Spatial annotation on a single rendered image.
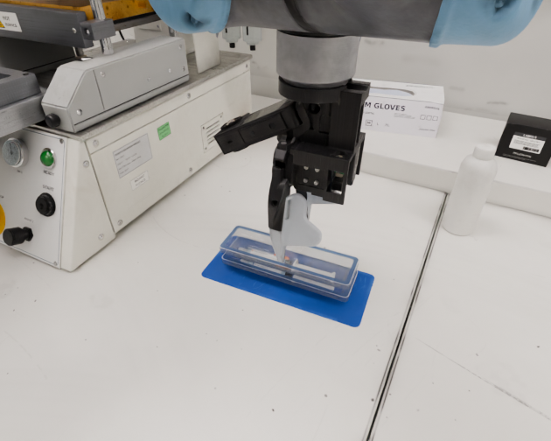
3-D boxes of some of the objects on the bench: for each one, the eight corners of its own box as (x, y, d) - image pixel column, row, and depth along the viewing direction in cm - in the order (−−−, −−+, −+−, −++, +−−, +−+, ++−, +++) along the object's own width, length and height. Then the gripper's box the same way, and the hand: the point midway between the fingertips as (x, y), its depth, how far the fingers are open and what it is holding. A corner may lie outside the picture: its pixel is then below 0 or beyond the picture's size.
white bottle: (464, 241, 61) (497, 158, 52) (435, 227, 64) (461, 146, 55) (478, 227, 64) (511, 147, 55) (449, 214, 66) (476, 136, 58)
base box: (143, 109, 105) (129, 42, 95) (265, 136, 92) (264, 60, 82) (-68, 213, 67) (-131, 118, 56) (90, 283, 54) (45, 175, 43)
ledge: (334, 108, 106) (336, 93, 103) (743, 185, 74) (761, 164, 72) (285, 153, 85) (285, 134, 82) (827, 285, 53) (857, 262, 50)
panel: (-63, 214, 66) (-67, 101, 61) (60, 268, 55) (67, 137, 51) (-77, 216, 64) (-81, 101, 59) (47, 272, 53) (53, 136, 49)
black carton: (498, 143, 78) (510, 111, 74) (548, 155, 74) (564, 121, 70) (493, 155, 74) (505, 121, 70) (546, 167, 70) (562, 132, 66)
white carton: (337, 106, 95) (340, 75, 91) (435, 117, 90) (443, 85, 85) (327, 125, 86) (331, 92, 81) (435, 138, 80) (445, 103, 76)
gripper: (346, 111, 30) (324, 293, 43) (382, 64, 41) (356, 221, 54) (248, 95, 33) (254, 271, 46) (306, 55, 44) (298, 207, 56)
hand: (289, 233), depth 50 cm, fingers open, 8 cm apart
